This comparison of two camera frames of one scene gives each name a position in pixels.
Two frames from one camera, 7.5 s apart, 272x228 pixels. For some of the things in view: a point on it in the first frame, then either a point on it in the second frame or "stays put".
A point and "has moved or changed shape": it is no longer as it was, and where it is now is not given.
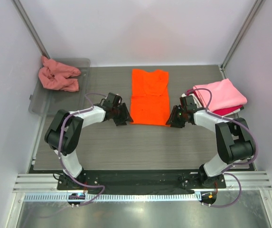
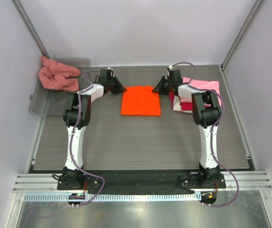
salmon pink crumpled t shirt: x=54 y=76 stays put
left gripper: x=122 y=121 → x=120 y=89
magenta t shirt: x=192 y=91 → x=185 y=106
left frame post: x=36 y=40 stays put
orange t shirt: x=149 y=97 has moved or changed shape
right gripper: x=173 y=119 → x=158 y=89
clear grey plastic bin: x=47 y=101 stays put
